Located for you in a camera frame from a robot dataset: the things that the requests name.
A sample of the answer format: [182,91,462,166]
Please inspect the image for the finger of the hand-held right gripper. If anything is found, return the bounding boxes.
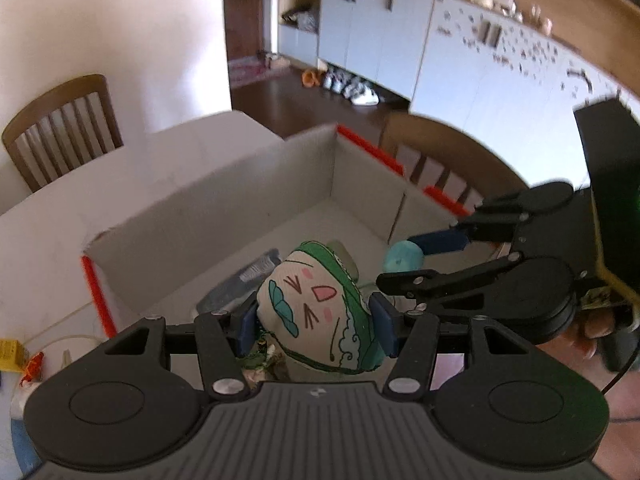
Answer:
[376,252,527,312]
[406,191,532,257]

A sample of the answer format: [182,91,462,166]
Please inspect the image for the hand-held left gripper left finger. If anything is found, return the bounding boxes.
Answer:
[102,304,261,402]

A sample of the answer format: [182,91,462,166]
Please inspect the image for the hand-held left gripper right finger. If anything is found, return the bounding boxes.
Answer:
[369,292,534,403]

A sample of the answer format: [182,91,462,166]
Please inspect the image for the cream green plush keychain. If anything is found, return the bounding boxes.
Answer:
[240,240,386,381]

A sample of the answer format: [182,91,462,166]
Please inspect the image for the red cardboard box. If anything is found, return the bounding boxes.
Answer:
[80,122,507,341]

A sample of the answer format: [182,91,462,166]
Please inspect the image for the person's right hand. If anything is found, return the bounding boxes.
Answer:
[542,302,634,374]

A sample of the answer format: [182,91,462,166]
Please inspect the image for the dark wooden slatted chair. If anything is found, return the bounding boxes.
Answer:
[377,111,532,221]
[1,74,124,194]

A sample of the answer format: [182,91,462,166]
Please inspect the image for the white sneakers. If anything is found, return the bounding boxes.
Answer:
[320,67,381,107]

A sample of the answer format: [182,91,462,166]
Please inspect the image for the red candy wrapper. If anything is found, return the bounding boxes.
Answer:
[22,352,46,384]

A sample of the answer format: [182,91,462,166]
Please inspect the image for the white crumpled tissue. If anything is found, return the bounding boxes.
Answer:
[9,380,47,419]

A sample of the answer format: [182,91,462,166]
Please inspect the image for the yellow box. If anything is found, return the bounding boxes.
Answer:
[0,338,29,374]

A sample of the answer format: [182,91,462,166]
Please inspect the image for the patterned door rug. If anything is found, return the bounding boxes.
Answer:
[227,55,291,90]

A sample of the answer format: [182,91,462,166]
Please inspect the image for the brown door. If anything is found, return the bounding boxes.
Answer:
[222,0,281,61]

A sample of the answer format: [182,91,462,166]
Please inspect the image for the black cable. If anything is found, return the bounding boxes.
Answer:
[600,344,640,397]

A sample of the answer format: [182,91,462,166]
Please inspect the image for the white wooden wall cabinet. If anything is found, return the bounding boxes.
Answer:
[277,0,640,187]

